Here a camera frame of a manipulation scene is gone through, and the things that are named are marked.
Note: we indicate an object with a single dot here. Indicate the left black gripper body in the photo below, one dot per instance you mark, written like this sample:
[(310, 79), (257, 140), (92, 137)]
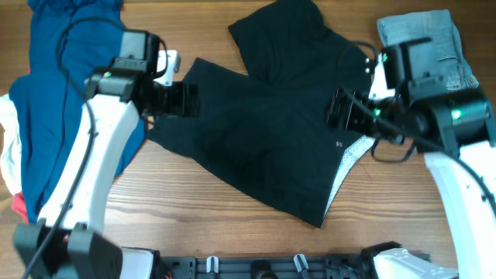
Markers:
[(190, 99)]

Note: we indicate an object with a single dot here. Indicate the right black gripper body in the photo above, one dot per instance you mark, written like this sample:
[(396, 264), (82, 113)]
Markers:
[(335, 110)]

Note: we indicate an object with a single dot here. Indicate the black shorts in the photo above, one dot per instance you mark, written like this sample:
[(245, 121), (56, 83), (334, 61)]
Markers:
[(266, 132)]

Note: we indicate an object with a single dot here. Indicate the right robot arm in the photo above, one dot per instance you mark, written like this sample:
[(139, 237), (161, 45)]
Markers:
[(455, 133)]

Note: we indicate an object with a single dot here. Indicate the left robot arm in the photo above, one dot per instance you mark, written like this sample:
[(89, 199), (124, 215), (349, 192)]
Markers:
[(66, 241)]

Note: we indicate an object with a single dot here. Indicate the folded light blue jeans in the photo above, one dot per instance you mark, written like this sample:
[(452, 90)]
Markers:
[(439, 26)]

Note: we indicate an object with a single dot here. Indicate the blue garment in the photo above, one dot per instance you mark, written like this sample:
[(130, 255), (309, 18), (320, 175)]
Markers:
[(48, 108)]

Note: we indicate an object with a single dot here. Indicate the white garment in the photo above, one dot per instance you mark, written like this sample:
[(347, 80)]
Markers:
[(12, 147)]

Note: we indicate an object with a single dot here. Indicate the red garment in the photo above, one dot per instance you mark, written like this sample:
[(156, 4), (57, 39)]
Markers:
[(19, 206)]

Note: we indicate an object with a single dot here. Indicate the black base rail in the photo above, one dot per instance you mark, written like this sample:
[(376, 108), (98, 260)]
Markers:
[(332, 266)]

